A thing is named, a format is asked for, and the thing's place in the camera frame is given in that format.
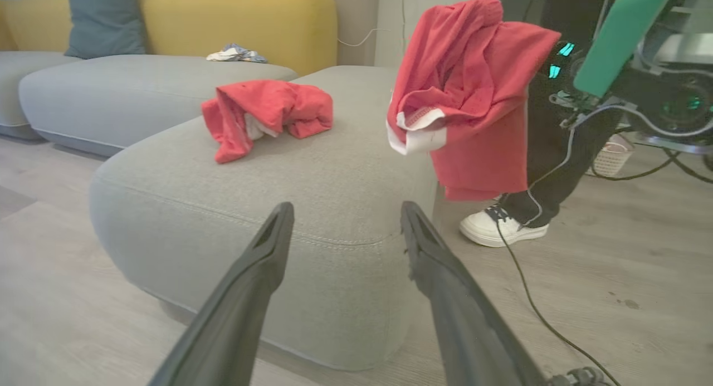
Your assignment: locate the red garment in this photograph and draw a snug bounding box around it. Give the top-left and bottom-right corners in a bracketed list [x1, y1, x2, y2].
[202, 80, 334, 164]
[386, 0, 562, 202]

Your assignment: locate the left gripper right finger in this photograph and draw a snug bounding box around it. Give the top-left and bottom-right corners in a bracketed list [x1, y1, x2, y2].
[399, 201, 549, 386]

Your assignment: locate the black trouser leg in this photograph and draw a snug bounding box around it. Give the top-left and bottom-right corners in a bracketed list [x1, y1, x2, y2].
[500, 0, 626, 228]

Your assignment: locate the right gripper green housing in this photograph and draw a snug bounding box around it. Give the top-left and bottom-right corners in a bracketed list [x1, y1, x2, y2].
[549, 0, 677, 120]

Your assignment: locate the thin grey cable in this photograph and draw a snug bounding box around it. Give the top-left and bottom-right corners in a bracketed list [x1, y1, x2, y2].
[526, 101, 641, 228]

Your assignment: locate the long black floor cable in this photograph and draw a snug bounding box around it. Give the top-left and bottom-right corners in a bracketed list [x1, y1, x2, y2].
[492, 208, 623, 386]

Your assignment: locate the grey sofa seat cushion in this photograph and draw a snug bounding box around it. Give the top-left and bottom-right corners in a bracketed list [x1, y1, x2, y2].
[18, 54, 299, 158]
[0, 51, 80, 141]

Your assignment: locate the grey fabric ottoman seat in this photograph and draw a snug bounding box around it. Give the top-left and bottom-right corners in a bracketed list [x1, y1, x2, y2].
[89, 66, 442, 373]

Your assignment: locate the white blue patterned clothing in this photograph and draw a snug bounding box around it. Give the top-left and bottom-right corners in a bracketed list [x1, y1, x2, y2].
[206, 43, 268, 64]

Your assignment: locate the white sneaker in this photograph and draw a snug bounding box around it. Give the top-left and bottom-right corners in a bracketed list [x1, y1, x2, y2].
[459, 199, 550, 248]

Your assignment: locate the blue grey pillow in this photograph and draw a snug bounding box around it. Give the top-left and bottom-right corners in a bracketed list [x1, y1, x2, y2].
[65, 0, 149, 60]

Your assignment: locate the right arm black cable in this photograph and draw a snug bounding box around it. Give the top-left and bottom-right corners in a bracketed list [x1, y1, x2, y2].
[584, 148, 713, 184]

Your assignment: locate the white laundry basket brown rim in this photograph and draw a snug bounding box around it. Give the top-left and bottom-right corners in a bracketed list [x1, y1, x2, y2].
[590, 134, 636, 178]

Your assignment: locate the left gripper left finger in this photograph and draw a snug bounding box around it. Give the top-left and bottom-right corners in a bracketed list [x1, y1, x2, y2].
[148, 201, 295, 386]

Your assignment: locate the yellow sofa backrest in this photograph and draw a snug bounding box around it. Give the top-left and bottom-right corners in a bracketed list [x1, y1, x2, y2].
[0, 0, 339, 77]

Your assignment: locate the white wall cable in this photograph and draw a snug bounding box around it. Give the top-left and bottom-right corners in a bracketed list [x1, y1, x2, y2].
[338, 0, 408, 48]

